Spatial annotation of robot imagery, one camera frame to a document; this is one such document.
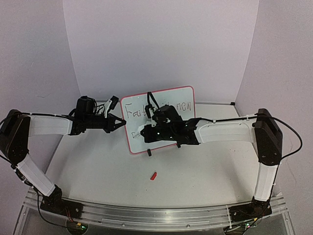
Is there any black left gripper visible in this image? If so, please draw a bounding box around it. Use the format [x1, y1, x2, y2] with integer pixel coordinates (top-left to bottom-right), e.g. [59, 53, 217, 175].
[84, 113, 126, 133]

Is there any red marker cap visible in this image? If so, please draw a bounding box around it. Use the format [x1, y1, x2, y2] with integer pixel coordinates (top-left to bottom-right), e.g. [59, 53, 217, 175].
[150, 172, 157, 181]

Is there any pink framed whiteboard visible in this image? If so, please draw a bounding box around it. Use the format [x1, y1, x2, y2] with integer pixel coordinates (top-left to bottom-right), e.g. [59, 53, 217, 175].
[121, 86, 196, 154]

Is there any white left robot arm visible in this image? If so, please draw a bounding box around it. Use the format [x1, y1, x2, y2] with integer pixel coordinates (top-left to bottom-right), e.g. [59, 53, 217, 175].
[0, 96, 126, 213]

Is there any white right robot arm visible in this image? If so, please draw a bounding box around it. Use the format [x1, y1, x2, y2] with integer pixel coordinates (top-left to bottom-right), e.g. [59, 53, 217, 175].
[137, 105, 283, 202]

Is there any wire whiteboard stand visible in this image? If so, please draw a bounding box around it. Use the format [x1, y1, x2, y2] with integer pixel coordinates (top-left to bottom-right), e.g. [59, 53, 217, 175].
[147, 142, 181, 157]

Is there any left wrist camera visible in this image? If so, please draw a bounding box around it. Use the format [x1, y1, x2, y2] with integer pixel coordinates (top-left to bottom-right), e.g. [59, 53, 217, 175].
[103, 95, 119, 118]

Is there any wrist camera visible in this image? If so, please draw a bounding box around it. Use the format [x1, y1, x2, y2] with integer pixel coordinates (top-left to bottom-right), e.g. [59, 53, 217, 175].
[145, 92, 159, 127]
[103, 95, 119, 118]

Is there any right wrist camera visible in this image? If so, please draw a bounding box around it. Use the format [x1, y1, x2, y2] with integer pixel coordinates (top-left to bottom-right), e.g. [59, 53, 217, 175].
[145, 92, 159, 127]

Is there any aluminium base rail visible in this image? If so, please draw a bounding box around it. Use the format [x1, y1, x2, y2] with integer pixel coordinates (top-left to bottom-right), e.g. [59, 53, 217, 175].
[24, 189, 288, 232]

